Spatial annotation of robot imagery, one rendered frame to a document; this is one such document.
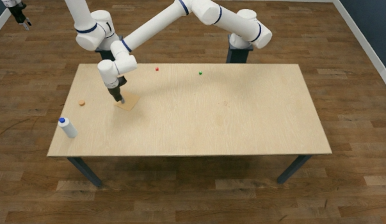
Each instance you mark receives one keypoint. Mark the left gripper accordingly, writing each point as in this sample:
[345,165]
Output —
[114,89]

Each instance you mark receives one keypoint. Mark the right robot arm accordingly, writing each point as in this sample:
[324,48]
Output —
[89,35]

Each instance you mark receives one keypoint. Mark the tan square mat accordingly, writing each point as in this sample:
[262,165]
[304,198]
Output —
[130,101]

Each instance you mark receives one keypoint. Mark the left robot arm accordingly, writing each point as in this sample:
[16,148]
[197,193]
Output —
[244,24]

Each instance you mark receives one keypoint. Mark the white plastic bottle with blue cap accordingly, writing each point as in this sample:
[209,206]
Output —
[67,127]

